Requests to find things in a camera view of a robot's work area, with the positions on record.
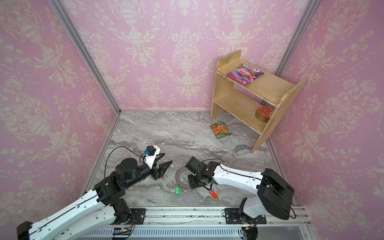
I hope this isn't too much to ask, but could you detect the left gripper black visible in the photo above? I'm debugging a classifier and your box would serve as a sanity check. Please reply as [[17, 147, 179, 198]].
[[125, 160, 174, 190]]

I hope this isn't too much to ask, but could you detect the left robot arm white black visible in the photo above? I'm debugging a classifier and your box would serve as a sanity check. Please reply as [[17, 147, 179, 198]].
[[17, 158, 173, 240]]

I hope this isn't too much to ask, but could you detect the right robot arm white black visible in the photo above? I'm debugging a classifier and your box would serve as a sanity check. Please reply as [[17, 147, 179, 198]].
[[185, 157, 297, 225]]

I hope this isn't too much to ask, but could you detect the red key tag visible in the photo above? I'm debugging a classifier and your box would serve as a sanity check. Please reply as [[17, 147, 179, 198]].
[[210, 191, 218, 199]]

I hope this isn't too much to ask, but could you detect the green orange snack packet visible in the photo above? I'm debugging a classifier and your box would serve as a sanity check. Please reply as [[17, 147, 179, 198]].
[[210, 121, 232, 139]]

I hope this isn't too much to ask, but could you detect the red round tin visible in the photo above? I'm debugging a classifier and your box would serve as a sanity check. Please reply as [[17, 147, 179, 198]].
[[255, 107, 274, 123]]

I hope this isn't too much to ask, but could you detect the wooden shelf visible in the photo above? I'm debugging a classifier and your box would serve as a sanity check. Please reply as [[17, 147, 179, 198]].
[[211, 51, 307, 153]]

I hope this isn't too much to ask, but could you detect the pink snack bag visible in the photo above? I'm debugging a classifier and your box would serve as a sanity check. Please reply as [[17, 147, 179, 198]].
[[227, 64, 264, 86]]

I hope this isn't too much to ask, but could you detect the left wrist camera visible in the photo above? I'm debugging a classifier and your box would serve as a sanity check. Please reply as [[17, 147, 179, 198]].
[[144, 145, 161, 169]]

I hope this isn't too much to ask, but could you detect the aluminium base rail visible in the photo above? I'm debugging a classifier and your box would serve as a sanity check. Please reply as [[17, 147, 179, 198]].
[[80, 206, 316, 240]]

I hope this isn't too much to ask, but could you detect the aluminium corner post left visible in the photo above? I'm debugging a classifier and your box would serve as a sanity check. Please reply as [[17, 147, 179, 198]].
[[49, 0, 121, 115]]

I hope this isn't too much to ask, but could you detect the aluminium corner post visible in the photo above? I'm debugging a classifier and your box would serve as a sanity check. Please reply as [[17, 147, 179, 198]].
[[276, 0, 321, 78], [49, 0, 121, 115]]

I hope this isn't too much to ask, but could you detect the aluminium corner post right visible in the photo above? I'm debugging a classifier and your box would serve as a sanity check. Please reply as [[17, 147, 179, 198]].
[[276, 0, 321, 78]]

